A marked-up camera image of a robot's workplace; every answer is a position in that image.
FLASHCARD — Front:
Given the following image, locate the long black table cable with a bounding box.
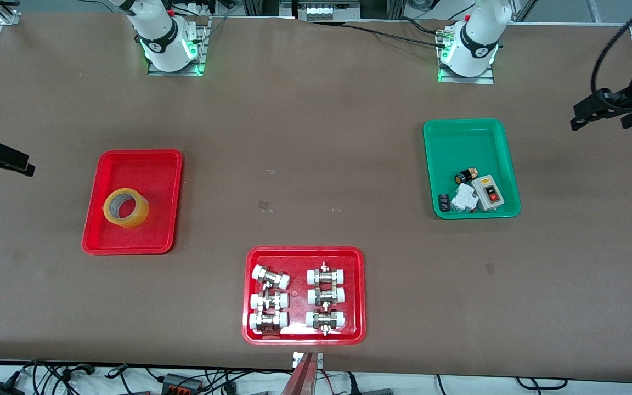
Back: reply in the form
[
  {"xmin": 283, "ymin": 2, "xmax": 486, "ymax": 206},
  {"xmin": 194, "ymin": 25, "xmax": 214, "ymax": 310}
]
[{"xmin": 343, "ymin": 23, "xmax": 448, "ymax": 49}]

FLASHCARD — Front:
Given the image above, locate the silver profile bracket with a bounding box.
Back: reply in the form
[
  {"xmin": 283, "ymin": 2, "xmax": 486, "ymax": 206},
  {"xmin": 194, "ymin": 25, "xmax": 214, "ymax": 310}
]
[{"xmin": 292, "ymin": 352, "xmax": 324, "ymax": 369}]

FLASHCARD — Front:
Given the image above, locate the empty red plastic tray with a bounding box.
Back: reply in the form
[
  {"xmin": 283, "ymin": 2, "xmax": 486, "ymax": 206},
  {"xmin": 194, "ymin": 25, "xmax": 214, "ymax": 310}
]
[{"xmin": 81, "ymin": 149, "xmax": 184, "ymax": 256}]

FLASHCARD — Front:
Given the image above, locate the red aluminium profile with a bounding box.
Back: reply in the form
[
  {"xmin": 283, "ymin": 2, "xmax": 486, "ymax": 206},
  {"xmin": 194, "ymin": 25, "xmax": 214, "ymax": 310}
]
[{"xmin": 280, "ymin": 352, "xmax": 319, "ymax": 395}]

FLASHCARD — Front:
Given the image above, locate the grey switch box red button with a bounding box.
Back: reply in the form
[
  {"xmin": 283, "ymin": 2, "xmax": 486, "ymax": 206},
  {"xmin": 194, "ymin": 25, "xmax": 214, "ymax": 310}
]
[{"xmin": 471, "ymin": 175, "xmax": 506, "ymax": 212}]

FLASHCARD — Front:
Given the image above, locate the white terminal block unit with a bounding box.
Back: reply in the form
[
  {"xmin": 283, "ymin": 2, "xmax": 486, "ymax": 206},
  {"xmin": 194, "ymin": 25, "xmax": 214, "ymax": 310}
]
[{"xmin": 294, "ymin": 0, "xmax": 362, "ymax": 22}]

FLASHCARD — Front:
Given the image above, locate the green plastic tray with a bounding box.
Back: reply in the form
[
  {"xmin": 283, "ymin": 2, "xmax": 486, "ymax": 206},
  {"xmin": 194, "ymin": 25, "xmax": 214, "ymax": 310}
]
[{"xmin": 423, "ymin": 118, "xmax": 522, "ymax": 220}]

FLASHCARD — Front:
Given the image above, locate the red tray holding fittings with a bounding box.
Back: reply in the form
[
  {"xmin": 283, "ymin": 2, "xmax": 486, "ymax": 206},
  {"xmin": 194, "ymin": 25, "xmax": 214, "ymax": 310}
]
[{"xmin": 242, "ymin": 246, "xmax": 366, "ymax": 345}]

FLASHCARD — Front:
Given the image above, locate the white-capped metal pipe fitting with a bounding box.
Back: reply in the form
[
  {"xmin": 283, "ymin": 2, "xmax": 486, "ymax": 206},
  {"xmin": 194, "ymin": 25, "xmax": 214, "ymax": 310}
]
[
  {"xmin": 306, "ymin": 310, "xmax": 346, "ymax": 335},
  {"xmin": 307, "ymin": 262, "xmax": 347, "ymax": 286},
  {"xmin": 250, "ymin": 291, "xmax": 289, "ymax": 311},
  {"xmin": 307, "ymin": 286, "xmax": 346, "ymax": 307},
  {"xmin": 249, "ymin": 311, "xmax": 289, "ymax": 334}
]

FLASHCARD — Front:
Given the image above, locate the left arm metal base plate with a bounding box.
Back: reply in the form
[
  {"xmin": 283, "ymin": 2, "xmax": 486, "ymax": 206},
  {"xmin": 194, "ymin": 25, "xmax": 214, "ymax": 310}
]
[{"xmin": 438, "ymin": 27, "xmax": 495, "ymax": 84}]

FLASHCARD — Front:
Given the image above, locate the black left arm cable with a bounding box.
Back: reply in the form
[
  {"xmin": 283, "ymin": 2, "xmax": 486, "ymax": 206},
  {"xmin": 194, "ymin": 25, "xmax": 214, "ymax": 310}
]
[{"xmin": 590, "ymin": 0, "xmax": 632, "ymax": 95}]

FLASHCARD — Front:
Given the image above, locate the yellow tape roll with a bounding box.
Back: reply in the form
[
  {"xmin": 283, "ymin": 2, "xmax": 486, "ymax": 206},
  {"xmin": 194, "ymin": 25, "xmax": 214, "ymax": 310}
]
[{"xmin": 103, "ymin": 188, "xmax": 150, "ymax": 229}]

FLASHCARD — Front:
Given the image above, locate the tilted white-capped metal fitting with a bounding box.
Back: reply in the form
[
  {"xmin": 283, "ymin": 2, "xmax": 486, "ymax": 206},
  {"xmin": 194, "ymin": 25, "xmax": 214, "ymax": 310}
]
[{"xmin": 252, "ymin": 264, "xmax": 291, "ymax": 290}]

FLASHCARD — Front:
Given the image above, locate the short black table cable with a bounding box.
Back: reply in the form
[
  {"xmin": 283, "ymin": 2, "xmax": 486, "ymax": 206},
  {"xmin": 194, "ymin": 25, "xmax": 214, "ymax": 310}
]
[{"xmin": 397, "ymin": 16, "xmax": 445, "ymax": 37}]

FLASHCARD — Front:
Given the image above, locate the black orange connector box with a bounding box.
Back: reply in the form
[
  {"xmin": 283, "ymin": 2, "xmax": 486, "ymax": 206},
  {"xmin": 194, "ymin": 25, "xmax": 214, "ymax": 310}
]
[{"xmin": 162, "ymin": 373, "xmax": 205, "ymax": 394}]

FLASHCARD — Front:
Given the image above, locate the white circuit breaker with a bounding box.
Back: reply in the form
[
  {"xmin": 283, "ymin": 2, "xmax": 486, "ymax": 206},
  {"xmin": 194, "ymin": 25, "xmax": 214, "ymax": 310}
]
[{"xmin": 450, "ymin": 183, "xmax": 479, "ymax": 213}]

